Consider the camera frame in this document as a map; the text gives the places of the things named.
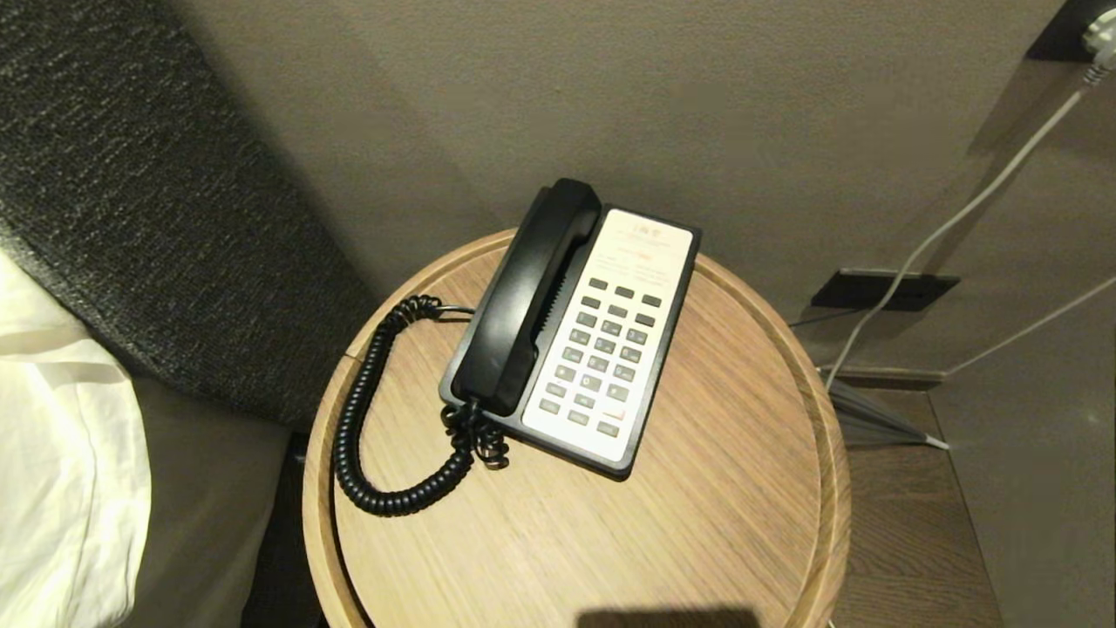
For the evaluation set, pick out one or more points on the black phone handset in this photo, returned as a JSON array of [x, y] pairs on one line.
[[514, 314]]

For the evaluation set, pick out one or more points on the black and white phone base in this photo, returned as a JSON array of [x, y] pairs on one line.
[[610, 349]]

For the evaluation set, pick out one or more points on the round wooden side table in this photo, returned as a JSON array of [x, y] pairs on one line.
[[610, 523]]

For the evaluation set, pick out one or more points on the beige mattress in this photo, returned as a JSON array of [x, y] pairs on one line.
[[196, 506]]

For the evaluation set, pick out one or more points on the dark grey upholstered headboard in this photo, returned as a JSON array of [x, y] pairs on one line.
[[157, 201]]

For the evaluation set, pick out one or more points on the white bed sheet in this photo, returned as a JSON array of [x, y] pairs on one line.
[[61, 453]]

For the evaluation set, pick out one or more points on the black wall socket plate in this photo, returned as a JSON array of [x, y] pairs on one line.
[[882, 290]]

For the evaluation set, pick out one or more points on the black wall socket with plug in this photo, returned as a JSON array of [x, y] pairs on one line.
[[1081, 30]]

